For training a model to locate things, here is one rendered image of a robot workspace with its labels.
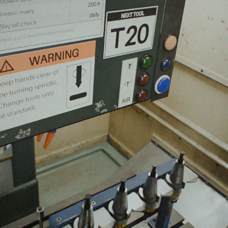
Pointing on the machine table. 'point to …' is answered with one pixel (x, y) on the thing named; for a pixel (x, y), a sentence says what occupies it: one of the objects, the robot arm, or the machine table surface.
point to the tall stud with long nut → (40, 215)
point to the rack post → (161, 215)
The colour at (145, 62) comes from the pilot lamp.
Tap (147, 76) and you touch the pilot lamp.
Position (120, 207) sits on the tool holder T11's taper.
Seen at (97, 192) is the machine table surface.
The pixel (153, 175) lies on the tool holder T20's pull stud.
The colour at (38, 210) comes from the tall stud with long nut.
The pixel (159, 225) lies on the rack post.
